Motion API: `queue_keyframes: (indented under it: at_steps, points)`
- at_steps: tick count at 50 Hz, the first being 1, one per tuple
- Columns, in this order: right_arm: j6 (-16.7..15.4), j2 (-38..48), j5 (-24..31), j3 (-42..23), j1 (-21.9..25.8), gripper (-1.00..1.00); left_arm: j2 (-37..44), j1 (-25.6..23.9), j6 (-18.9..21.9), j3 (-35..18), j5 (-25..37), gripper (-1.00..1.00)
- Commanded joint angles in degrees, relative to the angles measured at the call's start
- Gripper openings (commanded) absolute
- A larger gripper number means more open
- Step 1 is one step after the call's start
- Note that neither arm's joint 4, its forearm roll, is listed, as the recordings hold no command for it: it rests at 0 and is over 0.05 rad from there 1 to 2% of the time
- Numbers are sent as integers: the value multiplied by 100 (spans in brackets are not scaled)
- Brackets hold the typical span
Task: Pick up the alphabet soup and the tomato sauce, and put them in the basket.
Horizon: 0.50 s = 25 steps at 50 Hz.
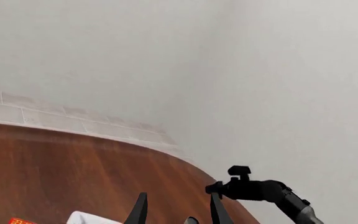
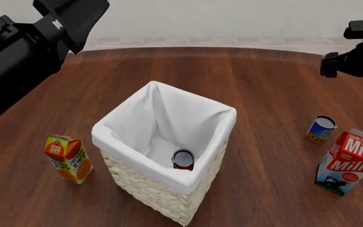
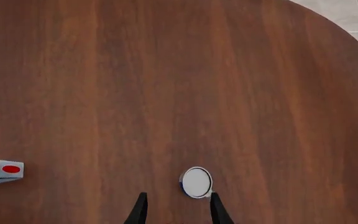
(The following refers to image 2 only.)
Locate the orange juice carton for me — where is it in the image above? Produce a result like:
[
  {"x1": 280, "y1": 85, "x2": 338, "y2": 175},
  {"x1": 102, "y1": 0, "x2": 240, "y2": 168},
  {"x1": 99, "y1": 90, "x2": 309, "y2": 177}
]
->
[{"x1": 43, "y1": 132, "x2": 94, "y2": 185}]

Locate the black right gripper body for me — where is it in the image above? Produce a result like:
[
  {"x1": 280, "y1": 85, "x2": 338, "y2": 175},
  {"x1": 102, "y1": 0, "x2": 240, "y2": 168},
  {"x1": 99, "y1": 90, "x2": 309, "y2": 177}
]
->
[{"x1": 320, "y1": 52, "x2": 340, "y2": 79}]

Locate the red and white milk carton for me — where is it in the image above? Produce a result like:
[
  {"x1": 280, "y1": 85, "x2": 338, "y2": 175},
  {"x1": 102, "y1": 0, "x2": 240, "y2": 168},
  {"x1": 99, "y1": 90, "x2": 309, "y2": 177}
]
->
[{"x1": 314, "y1": 128, "x2": 363, "y2": 197}]

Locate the red tomato sauce can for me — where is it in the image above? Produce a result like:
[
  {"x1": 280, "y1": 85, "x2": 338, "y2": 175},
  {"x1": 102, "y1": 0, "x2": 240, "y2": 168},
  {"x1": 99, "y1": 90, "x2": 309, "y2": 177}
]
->
[{"x1": 171, "y1": 148, "x2": 196, "y2": 172}]

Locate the blue alphabet soup can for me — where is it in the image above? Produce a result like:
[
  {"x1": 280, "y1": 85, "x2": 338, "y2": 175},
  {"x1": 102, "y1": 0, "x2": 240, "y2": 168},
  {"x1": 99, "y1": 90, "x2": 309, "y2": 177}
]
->
[{"x1": 306, "y1": 114, "x2": 339, "y2": 145}]

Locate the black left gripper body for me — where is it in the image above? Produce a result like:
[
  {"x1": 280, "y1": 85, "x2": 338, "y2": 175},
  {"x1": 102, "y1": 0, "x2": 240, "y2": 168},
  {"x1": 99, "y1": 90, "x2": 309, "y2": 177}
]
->
[{"x1": 33, "y1": 0, "x2": 111, "y2": 55}]

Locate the white wicker basket with liner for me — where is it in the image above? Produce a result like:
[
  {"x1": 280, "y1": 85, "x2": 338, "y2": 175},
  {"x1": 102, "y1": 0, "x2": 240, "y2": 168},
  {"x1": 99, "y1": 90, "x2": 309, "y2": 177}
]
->
[{"x1": 91, "y1": 80, "x2": 238, "y2": 227}]

